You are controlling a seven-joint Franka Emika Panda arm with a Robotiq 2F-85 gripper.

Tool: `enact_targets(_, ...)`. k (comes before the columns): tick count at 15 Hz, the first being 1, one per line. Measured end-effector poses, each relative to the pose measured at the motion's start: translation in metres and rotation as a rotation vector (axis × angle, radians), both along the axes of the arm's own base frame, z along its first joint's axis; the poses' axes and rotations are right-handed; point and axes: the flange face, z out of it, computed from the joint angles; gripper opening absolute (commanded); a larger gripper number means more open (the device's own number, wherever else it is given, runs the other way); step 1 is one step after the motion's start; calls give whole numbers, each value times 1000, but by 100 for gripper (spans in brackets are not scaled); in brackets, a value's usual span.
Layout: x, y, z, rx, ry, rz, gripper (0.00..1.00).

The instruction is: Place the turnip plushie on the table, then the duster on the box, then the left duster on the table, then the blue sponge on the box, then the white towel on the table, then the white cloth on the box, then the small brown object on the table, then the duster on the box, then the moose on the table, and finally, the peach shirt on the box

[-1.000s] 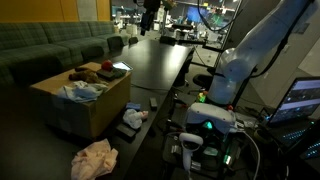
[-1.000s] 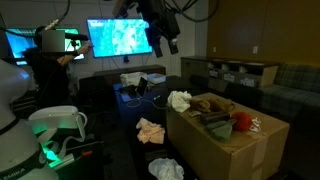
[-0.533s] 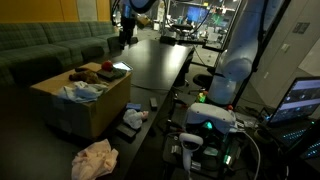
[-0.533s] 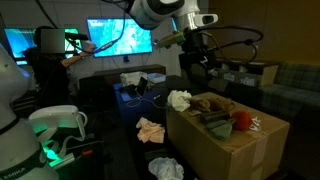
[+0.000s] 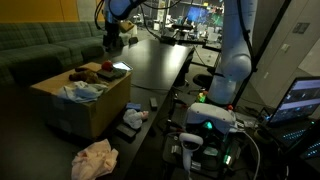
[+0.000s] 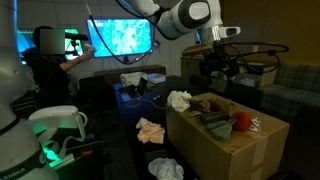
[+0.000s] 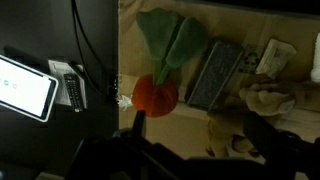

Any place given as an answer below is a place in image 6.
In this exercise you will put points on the white plastic container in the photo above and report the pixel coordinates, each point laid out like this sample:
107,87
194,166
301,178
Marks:
132,78

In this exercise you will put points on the tan side cabinet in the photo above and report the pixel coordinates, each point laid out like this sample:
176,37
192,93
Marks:
256,80

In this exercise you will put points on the brown plush toy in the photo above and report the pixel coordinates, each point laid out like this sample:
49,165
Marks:
213,105

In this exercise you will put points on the white bluish crumpled cloth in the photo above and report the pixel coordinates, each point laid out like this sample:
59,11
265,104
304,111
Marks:
178,100

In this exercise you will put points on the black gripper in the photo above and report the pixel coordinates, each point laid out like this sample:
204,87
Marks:
221,61

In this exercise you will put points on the black camera on tripod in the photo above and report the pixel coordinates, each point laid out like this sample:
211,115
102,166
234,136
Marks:
75,36

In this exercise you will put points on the red turnip plushie green leaves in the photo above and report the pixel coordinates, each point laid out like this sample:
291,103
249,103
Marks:
241,120

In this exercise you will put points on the smaller green lit monitor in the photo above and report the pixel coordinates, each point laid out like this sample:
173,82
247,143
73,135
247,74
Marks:
25,41

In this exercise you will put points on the brown low sideboard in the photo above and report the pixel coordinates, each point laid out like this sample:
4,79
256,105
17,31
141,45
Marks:
110,73

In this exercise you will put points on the person in dark clothes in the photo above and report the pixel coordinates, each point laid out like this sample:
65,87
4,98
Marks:
50,76

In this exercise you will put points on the white shallow tray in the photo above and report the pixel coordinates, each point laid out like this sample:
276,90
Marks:
156,78

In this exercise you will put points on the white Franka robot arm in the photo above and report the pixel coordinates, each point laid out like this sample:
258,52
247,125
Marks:
16,150

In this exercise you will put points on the large wall TV screen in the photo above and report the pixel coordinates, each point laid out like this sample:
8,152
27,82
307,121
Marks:
120,36

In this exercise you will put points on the green plaid sofa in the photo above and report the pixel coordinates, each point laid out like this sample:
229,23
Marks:
293,93

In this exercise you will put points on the dark open laptop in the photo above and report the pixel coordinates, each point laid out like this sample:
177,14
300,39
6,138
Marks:
131,91

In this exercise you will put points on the orange tipped tool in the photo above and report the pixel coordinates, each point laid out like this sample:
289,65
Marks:
83,154

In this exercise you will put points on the white wall outlet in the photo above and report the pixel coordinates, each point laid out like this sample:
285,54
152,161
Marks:
255,49

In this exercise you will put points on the large cardboard box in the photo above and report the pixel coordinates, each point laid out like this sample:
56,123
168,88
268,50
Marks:
206,150

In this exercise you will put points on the white crumpled cloth pink patch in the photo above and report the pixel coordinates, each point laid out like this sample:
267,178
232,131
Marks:
165,169

